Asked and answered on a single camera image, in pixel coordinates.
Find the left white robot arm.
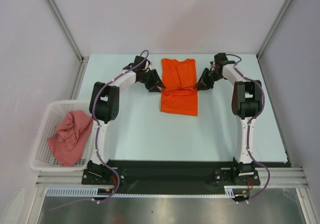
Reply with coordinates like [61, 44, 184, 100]
[89, 50, 166, 184]

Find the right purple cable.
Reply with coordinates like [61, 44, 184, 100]
[224, 54, 271, 204]

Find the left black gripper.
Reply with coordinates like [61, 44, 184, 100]
[138, 69, 166, 93]

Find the purple cable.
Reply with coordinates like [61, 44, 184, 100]
[224, 54, 271, 204]
[48, 50, 150, 211]

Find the aluminium frame rail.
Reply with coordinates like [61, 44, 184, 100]
[35, 167, 308, 188]

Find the pink t shirt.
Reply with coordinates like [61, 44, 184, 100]
[47, 110, 93, 167]

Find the orange t shirt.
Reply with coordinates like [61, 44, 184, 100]
[160, 58, 198, 116]

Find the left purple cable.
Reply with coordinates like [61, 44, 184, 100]
[48, 50, 150, 211]

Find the white cable duct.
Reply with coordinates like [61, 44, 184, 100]
[46, 185, 252, 198]

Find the left aluminium frame post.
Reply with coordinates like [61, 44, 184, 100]
[44, 0, 88, 99]

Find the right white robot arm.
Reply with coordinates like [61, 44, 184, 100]
[194, 53, 265, 186]

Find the white plastic basket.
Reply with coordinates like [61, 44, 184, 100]
[29, 100, 94, 172]

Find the right aluminium frame post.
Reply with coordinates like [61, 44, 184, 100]
[256, 0, 294, 60]

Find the aluminium frame post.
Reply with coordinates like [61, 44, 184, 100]
[256, 0, 294, 60]
[44, 0, 88, 99]

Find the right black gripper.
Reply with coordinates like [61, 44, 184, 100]
[195, 68, 225, 91]

